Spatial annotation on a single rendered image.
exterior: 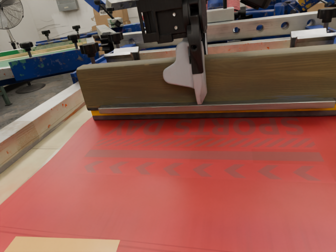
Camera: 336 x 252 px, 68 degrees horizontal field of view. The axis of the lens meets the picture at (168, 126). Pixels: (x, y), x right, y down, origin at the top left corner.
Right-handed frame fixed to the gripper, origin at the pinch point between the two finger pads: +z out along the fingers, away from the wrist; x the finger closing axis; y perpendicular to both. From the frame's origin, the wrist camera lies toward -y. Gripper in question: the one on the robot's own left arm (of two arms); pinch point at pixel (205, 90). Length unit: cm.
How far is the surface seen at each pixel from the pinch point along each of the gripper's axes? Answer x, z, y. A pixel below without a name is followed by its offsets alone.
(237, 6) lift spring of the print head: -70, -7, -7
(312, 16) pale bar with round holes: -46, -3, -26
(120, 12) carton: -396, -5, 175
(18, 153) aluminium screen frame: 12.0, 3.2, 26.8
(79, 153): 10.6, 4.2, 17.6
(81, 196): 18.9, 4.4, 12.5
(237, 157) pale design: 10.9, 4.9, -4.4
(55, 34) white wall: -438, 15, 342
